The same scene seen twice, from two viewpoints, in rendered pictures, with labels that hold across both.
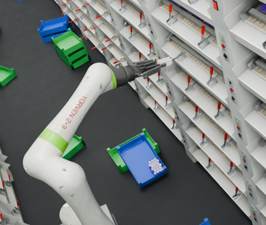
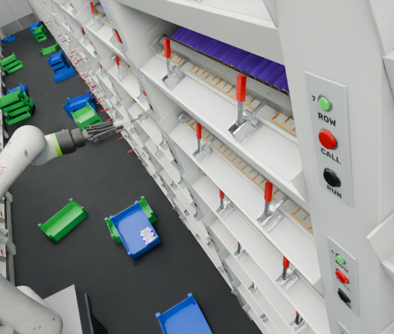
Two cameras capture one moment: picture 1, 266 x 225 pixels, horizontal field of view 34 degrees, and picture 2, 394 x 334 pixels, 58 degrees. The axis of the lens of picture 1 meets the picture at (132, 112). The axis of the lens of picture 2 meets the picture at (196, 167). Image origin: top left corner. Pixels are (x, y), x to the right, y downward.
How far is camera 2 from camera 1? 71 cm
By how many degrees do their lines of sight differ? 2
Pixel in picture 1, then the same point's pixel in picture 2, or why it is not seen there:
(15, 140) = (26, 212)
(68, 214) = not seen: hidden behind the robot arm
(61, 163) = not seen: outside the picture
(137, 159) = (132, 228)
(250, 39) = (156, 77)
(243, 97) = (185, 160)
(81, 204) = not seen: outside the picture
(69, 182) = not seen: outside the picture
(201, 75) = (158, 136)
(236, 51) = (158, 98)
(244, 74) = (176, 130)
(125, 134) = (127, 202)
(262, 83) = (193, 139)
